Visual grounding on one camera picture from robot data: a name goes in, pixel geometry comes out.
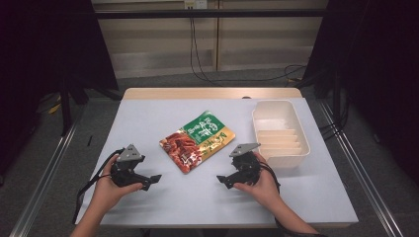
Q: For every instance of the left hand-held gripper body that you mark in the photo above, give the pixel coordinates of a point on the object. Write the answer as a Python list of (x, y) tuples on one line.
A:
[(126, 164)]

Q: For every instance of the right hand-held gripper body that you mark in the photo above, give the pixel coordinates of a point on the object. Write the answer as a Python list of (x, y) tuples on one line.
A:
[(245, 163)]

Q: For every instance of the person's right hand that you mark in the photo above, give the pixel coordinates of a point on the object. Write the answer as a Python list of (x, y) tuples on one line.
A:
[(263, 189)]

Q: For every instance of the person's left hand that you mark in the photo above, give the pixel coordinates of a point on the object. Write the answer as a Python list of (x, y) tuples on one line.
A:
[(108, 191)]

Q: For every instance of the white table cover sheet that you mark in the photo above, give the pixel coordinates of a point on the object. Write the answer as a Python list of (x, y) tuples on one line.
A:
[(197, 197)]

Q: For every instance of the white plastic container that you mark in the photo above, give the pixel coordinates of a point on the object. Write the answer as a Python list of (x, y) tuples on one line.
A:
[(280, 135)]

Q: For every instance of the green and red snack packet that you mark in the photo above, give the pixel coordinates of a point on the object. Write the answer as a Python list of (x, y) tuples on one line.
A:
[(196, 141)]

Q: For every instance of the black metal stand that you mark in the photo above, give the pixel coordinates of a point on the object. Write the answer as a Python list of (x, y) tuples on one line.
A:
[(66, 105)]

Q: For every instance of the yellow object on floor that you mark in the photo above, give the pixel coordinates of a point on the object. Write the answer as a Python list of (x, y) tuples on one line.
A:
[(55, 107)]

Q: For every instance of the dark curtain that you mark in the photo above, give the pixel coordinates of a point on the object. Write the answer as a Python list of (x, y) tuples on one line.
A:
[(42, 49), (375, 65)]

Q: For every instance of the metal floor rail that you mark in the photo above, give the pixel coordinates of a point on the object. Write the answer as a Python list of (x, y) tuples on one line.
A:
[(359, 171), (42, 174)]

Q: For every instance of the black horizontal frame bar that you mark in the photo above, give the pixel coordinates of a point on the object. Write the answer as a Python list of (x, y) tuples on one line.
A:
[(210, 13)]

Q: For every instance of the white wall socket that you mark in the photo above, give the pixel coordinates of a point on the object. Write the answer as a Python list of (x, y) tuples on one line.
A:
[(195, 4)]

